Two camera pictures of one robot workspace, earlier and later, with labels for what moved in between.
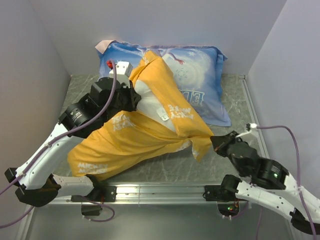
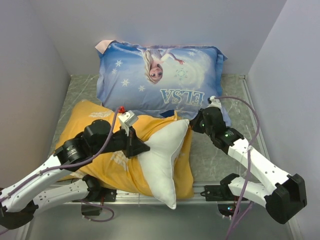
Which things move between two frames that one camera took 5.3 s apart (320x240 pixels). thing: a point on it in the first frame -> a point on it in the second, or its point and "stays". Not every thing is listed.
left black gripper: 136,97 -> 134,145
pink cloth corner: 103,45 stays
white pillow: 149,104 -> 158,161
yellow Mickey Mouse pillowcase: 134,135 -> 121,173
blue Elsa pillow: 196,71 stays
